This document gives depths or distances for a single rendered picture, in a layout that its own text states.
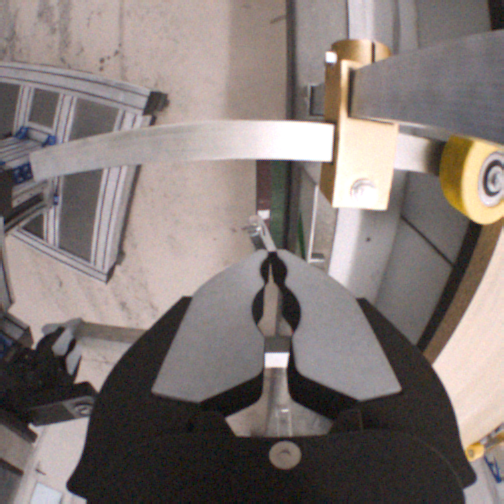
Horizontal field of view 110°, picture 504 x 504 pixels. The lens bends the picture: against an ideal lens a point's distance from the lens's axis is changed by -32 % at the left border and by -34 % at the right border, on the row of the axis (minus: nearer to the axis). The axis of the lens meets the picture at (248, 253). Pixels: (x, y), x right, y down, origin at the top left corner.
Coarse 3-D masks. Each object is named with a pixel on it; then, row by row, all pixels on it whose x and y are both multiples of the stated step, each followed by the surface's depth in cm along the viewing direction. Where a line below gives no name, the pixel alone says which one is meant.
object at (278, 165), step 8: (272, 160) 34; (280, 160) 34; (272, 168) 34; (280, 168) 34; (272, 176) 35; (280, 176) 35; (272, 184) 36; (280, 184) 36; (272, 192) 36; (280, 192) 36; (272, 200) 37; (280, 200) 37; (272, 208) 37; (280, 208) 37; (272, 216) 38; (280, 216) 38; (272, 224) 39; (280, 224) 39; (272, 232) 39; (280, 232) 39; (272, 240) 40; (280, 240) 40; (280, 248) 41
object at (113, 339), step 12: (84, 324) 33; (96, 324) 33; (84, 336) 31; (96, 336) 31; (108, 336) 31; (120, 336) 32; (132, 336) 32; (264, 336) 32; (276, 336) 32; (288, 336) 32; (96, 348) 32; (108, 348) 32; (120, 348) 31; (276, 348) 31; (288, 348) 30; (276, 360) 31
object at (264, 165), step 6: (258, 162) 34; (264, 162) 34; (270, 162) 34; (258, 168) 35; (264, 168) 34; (270, 168) 34; (258, 174) 35; (264, 174) 35; (270, 174) 35; (258, 180) 35; (264, 180) 35; (270, 180) 35; (258, 186) 36; (264, 186) 36; (258, 192) 36; (264, 192) 36; (258, 198) 37; (264, 198) 37; (258, 204) 37; (264, 204) 37; (258, 210) 38; (264, 210) 38; (264, 216) 38; (264, 222) 39
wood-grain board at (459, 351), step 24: (480, 240) 19; (480, 264) 19; (480, 288) 19; (456, 312) 23; (480, 312) 21; (456, 336) 23; (480, 336) 23; (432, 360) 26; (456, 360) 26; (480, 360) 26; (456, 384) 29; (480, 384) 31; (456, 408) 35; (480, 408) 38; (480, 432) 54
